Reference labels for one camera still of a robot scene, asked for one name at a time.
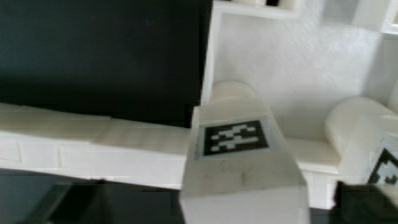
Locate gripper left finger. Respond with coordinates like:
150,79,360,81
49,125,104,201
24,181,182,224

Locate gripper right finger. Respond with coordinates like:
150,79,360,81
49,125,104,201
331,181,398,224

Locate white U-shaped boundary fence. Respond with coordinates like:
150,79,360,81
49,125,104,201
0,103,191,189

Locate white chair leg with tag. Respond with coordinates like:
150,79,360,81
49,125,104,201
326,97,398,184

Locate white chair seat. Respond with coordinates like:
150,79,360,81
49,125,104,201
207,0,398,209

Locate white chair leg block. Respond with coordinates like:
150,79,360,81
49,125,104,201
180,81,312,224

